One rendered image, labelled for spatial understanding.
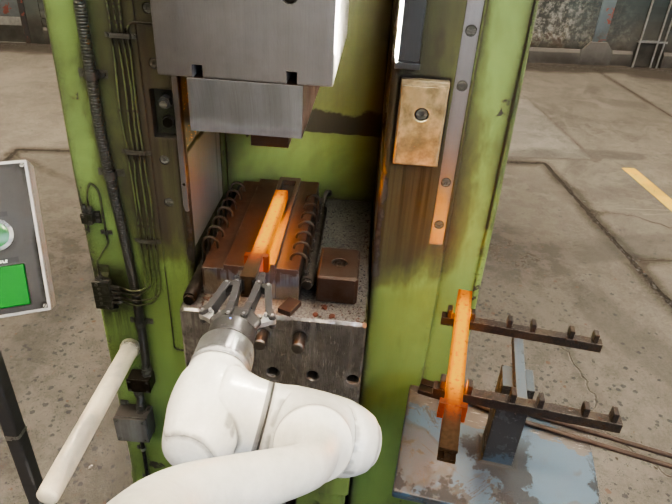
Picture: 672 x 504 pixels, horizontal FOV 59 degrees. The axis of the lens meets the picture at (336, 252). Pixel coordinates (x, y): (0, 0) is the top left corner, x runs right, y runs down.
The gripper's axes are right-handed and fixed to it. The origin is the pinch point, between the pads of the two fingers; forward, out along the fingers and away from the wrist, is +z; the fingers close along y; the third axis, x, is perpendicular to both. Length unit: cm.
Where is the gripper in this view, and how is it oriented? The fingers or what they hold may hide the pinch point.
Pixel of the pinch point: (252, 274)
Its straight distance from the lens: 109.5
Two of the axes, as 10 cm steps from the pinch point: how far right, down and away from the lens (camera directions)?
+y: 10.0, 0.8, -0.3
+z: 0.7, -5.3, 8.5
